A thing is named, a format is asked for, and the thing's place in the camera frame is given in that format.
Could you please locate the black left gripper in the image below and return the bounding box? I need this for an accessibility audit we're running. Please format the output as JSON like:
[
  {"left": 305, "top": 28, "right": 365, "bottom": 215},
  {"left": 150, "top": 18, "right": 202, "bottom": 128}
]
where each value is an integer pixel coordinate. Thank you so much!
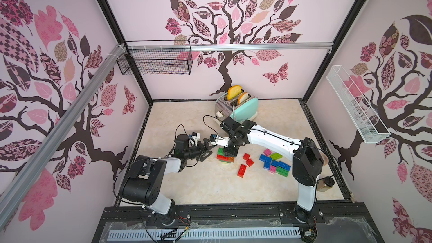
[{"left": 184, "top": 138, "right": 212, "bottom": 162}]

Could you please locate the green long lego brick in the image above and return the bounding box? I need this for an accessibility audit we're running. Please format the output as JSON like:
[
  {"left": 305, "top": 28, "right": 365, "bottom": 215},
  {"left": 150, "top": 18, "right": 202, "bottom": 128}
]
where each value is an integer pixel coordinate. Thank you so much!
[{"left": 218, "top": 148, "right": 225, "bottom": 156}]

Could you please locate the red long lego brick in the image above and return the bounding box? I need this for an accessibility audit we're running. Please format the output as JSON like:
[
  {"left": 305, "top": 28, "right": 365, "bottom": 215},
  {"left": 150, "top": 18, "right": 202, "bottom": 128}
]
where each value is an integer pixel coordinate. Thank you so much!
[
  {"left": 237, "top": 164, "right": 247, "bottom": 178},
  {"left": 217, "top": 155, "right": 230, "bottom": 162}
]

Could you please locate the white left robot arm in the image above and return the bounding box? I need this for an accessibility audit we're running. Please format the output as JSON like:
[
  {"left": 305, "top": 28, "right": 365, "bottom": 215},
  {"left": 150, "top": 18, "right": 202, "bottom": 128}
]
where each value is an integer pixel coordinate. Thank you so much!
[{"left": 119, "top": 138, "right": 214, "bottom": 225}]

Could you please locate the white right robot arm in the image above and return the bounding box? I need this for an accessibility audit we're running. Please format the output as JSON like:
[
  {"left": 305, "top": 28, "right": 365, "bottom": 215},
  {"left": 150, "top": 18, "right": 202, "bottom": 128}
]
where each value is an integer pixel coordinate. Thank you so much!
[{"left": 219, "top": 117, "right": 324, "bottom": 223}]

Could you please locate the blue lego brick left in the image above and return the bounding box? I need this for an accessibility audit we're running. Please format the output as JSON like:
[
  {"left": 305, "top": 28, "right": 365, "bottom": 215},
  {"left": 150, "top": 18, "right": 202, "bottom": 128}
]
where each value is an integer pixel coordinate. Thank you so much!
[{"left": 259, "top": 154, "right": 272, "bottom": 163}]

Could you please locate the pink small lego brick top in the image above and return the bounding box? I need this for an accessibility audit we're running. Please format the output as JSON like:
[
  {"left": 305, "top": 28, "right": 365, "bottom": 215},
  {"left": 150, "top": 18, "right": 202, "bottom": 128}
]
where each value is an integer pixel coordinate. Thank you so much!
[{"left": 264, "top": 149, "right": 272, "bottom": 156}]

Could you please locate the blue small lego brick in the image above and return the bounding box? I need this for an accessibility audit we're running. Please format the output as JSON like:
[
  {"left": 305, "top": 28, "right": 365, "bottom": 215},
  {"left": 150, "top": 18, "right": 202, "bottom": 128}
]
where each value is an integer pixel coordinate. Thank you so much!
[{"left": 263, "top": 162, "right": 271, "bottom": 170}]

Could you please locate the lime lego brick right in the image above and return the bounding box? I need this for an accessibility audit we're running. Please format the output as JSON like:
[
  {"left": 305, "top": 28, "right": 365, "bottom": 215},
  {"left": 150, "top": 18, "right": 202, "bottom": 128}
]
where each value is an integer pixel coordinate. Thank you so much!
[{"left": 270, "top": 153, "right": 283, "bottom": 160}]

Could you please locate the pink lego brick lower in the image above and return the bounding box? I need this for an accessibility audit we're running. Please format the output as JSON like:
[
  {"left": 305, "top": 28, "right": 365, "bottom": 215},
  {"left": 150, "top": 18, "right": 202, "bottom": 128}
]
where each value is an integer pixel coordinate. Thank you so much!
[{"left": 269, "top": 165, "right": 277, "bottom": 174}]

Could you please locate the green lego brick right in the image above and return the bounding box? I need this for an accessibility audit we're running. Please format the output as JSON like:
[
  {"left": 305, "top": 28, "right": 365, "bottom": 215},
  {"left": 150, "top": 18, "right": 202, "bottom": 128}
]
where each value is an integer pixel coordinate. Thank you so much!
[{"left": 276, "top": 166, "right": 289, "bottom": 177}]

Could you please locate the blue long lego brick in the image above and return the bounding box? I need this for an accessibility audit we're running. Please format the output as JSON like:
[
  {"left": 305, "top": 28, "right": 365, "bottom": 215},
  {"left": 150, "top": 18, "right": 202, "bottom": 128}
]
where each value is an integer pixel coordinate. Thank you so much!
[{"left": 277, "top": 161, "right": 291, "bottom": 172}]

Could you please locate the mint and cream toaster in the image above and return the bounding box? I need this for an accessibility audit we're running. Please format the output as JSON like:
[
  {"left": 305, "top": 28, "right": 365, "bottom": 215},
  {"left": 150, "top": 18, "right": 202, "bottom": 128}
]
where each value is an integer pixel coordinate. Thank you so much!
[{"left": 215, "top": 93, "right": 259, "bottom": 123}]

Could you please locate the toast slice right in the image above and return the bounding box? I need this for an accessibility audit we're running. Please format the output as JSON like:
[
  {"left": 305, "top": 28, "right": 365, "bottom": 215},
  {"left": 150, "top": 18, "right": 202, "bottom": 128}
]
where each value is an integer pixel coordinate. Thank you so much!
[{"left": 237, "top": 92, "right": 250, "bottom": 106}]

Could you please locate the toast slice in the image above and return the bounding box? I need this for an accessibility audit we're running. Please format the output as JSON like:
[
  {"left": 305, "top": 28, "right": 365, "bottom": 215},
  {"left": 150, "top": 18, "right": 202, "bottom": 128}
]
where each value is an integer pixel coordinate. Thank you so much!
[
  {"left": 237, "top": 92, "right": 250, "bottom": 106},
  {"left": 227, "top": 85, "right": 242, "bottom": 101}
]

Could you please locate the toast slice left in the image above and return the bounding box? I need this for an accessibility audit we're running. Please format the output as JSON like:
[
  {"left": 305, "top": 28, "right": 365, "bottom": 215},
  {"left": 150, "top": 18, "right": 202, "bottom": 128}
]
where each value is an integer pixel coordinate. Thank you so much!
[{"left": 227, "top": 85, "right": 242, "bottom": 101}]

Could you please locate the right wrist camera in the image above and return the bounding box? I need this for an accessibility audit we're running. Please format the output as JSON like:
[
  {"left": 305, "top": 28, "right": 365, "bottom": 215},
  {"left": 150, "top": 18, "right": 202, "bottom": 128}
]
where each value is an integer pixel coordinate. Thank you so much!
[{"left": 209, "top": 134, "right": 230, "bottom": 147}]

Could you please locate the black wire basket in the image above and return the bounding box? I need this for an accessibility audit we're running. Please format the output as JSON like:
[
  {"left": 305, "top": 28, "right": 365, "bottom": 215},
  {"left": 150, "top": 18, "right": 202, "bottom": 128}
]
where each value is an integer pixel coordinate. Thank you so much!
[{"left": 117, "top": 39, "right": 193, "bottom": 75}]

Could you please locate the white slotted cable duct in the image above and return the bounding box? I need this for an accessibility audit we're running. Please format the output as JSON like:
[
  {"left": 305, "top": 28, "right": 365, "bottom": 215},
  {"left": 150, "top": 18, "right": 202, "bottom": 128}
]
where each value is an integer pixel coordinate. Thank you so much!
[{"left": 106, "top": 227, "right": 301, "bottom": 243}]

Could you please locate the aluminium rail back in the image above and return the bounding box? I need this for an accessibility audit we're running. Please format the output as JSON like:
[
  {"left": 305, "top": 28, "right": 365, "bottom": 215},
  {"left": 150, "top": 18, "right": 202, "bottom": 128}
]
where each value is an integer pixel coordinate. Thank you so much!
[{"left": 128, "top": 42, "right": 333, "bottom": 52}]

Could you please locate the aluminium rail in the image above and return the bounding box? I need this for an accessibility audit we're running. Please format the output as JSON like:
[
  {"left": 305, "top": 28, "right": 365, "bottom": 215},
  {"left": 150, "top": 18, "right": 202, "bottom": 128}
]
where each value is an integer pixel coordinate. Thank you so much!
[
  {"left": 128, "top": 42, "right": 333, "bottom": 52},
  {"left": 1, "top": 44, "right": 126, "bottom": 228}
]

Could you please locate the white wire shelf basket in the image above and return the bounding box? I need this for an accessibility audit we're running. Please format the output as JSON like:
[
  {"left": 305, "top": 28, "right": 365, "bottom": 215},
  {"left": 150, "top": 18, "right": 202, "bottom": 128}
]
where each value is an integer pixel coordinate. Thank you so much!
[{"left": 326, "top": 65, "right": 391, "bottom": 144}]

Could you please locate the aluminium rail left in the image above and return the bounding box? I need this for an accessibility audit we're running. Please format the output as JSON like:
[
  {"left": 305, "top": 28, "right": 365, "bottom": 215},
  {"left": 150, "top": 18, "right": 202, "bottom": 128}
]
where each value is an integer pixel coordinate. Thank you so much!
[{"left": 1, "top": 44, "right": 126, "bottom": 228}]

